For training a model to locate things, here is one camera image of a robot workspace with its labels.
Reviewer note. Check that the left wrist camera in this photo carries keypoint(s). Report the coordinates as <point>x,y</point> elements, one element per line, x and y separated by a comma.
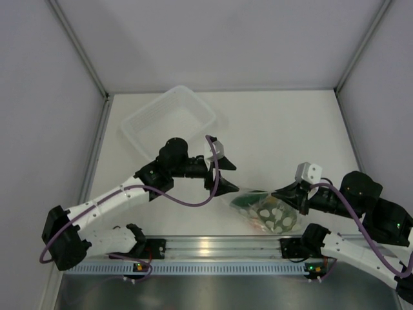
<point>213,149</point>

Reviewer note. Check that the white slotted cable duct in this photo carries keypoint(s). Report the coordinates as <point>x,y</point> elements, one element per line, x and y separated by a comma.
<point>117,267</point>

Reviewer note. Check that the left aluminium frame post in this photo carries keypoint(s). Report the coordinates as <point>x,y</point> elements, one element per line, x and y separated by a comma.
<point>69,31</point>

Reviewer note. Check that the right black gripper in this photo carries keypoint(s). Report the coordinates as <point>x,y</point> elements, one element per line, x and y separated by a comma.
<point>294,195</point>

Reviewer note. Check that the aluminium frame post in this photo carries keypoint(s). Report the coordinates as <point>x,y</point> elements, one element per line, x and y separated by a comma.
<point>366,38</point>
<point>69,31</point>

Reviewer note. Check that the fake green cucumber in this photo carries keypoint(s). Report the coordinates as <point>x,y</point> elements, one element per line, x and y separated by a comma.
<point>248,199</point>

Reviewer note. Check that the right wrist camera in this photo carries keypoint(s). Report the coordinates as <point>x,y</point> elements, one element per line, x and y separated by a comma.
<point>308,172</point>

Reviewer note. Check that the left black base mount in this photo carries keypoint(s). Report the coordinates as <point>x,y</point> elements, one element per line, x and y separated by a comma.
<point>153,249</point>

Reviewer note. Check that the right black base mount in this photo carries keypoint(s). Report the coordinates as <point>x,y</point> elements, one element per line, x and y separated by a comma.
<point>291,248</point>

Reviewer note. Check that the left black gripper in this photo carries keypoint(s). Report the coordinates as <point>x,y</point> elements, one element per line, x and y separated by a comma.
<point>224,186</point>

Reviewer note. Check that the aluminium mounting rail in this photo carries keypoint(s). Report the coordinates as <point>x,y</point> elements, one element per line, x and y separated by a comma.
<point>222,248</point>

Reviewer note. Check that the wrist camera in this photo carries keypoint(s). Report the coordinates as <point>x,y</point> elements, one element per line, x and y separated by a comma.
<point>213,149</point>
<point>308,172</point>

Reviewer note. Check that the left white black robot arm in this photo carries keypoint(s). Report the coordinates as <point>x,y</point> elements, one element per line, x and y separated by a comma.
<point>83,231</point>

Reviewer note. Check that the clear zip top bag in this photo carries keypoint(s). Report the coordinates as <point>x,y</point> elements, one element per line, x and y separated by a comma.
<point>243,212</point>

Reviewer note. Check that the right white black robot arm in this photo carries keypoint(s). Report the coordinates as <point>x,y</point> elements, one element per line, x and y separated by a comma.
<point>385,226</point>

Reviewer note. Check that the fake orange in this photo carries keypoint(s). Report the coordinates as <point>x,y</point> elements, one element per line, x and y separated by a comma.
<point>259,225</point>

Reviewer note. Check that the fake green cabbage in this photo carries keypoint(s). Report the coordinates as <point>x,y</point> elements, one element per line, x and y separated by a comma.
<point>279,217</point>

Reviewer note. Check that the right aluminium frame post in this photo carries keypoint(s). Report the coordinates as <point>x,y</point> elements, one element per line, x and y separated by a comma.
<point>366,38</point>

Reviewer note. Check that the translucent white plastic basket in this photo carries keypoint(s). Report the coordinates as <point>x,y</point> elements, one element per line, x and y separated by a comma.
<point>178,113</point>

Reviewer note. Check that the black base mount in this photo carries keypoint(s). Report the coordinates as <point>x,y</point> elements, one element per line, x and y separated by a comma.
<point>153,249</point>
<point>291,248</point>

